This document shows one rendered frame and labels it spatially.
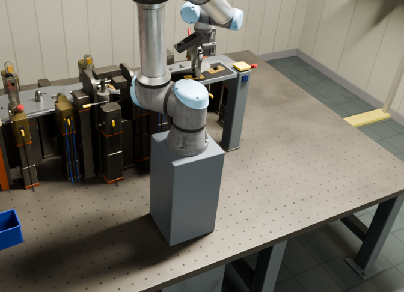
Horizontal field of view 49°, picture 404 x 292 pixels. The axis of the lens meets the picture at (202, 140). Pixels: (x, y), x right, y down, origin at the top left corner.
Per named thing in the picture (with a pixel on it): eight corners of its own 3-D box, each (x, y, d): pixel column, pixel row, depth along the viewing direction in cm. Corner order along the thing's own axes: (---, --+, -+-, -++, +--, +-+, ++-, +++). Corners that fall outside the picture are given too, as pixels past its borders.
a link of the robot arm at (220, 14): (210, -46, 116) (247, 8, 162) (172, -54, 119) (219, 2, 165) (197, -3, 117) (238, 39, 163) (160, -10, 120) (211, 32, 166)
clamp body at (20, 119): (35, 176, 199) (24, 109, 179) (42, 190, 193) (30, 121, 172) (20, 181, 196) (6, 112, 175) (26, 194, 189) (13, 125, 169)
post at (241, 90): (231, 140, 234) (242, 63, 209) (240, 148, 229) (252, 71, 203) (219, 144, 230) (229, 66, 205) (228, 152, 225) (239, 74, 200)
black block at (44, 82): (52, 125, 232) (45, 75, 215) (58, 135, 226) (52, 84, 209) (42, 128, 230) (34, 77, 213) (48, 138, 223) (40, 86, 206)
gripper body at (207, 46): (215, 57, 183) (218, 29, 176) (196, 59, 180) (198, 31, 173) (208, 50, 189) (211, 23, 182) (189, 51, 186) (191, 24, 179)
